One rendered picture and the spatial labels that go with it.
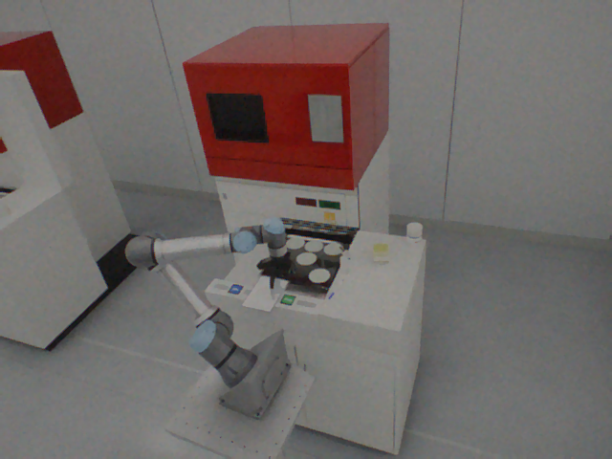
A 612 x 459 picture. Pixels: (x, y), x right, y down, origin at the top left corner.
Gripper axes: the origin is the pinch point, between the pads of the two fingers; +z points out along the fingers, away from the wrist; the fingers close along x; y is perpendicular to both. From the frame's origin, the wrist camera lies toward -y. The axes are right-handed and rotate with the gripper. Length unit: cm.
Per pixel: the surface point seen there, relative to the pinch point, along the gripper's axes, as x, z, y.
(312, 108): 53, -60, 1
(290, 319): -4.6, 13.0, 5.3
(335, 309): 0.0, 5.9, 24.7
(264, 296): -1.0, 6.0, -7.9
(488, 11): 206, -68, 63
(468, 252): 179, 102, 71
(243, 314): -4.6, 16.0, -18.4
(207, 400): -46, 20, -13
